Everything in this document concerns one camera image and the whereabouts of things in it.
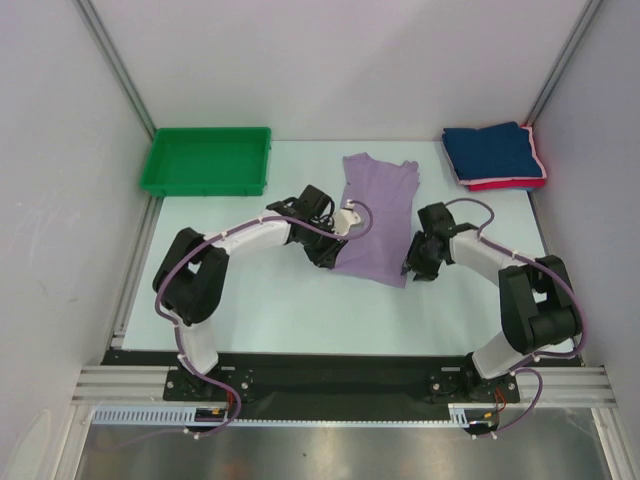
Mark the pink folded shirt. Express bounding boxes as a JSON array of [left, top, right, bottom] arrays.
[[452, 124, 547, 187]]

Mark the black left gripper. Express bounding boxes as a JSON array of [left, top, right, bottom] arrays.
[[301, 219, 348, 270]]

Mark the light blue cable duct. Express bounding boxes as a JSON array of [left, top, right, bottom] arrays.
[[92, 403, 501, 427]]

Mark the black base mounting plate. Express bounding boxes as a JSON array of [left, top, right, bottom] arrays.
[[99, 349, 584, 421]]

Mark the aluminium frame front rail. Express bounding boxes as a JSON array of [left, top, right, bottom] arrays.
[[71, 366, 617, 408]]

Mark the right aluminium corner post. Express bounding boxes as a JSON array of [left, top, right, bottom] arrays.
[[524, 0, 606, 126]]

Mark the green plastic tray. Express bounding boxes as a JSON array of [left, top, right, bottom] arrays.
[[139, 127, 271, 197]]

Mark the navy blue folded shirt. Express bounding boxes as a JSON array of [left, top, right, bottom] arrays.
[[441, 121, 544, 180]]

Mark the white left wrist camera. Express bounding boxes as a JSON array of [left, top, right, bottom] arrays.
[[332, 200, 362, 237]]

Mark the purple t shirt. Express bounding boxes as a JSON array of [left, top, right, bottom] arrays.
[[334, 153, 420, 289]]

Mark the aluminium corner post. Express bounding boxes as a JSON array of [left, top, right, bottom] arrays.
[[73, 0, 156, 139], [524, 0, 606, 126]]

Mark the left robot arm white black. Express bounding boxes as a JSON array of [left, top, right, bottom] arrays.
[[152, 185, 362, 400]]

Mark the red folded shirt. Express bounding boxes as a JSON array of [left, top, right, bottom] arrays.
[[462, 123, 547, 191]]

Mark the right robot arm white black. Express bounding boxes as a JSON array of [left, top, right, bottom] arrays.
[[402, 203, 586, 402]]

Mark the left aluminium corner post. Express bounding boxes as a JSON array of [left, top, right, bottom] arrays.
[[73, 0, 156, 139]]

